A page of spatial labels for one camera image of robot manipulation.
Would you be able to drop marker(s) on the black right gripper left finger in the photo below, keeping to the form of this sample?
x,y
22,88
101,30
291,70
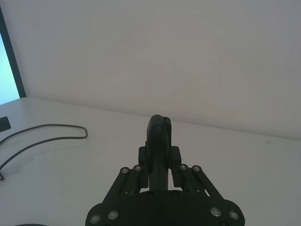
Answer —
x,y
155,150

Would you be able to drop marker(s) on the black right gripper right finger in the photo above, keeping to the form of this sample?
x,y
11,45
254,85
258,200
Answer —
x,y
176,157

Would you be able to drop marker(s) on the dark round object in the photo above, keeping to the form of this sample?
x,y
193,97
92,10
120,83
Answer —
x,y
28,224

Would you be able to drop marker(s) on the small flat black block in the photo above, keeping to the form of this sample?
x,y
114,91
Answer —
x,y
4,124

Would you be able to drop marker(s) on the bright screen with black frame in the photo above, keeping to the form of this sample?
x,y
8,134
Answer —
x,y
14,58

